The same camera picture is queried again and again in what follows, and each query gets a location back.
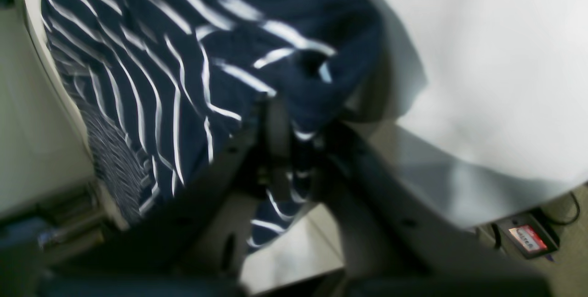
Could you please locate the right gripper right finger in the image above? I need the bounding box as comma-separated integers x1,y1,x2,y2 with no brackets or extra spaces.
315,123,552,297

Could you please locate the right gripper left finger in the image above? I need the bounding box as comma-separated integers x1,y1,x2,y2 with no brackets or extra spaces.
37,97,290,297

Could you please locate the navy white striped t-shirt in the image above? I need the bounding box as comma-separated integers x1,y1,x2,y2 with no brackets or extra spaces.
40,0,384,252

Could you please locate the black device red label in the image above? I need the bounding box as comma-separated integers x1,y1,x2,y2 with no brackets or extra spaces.
495,208,560,259

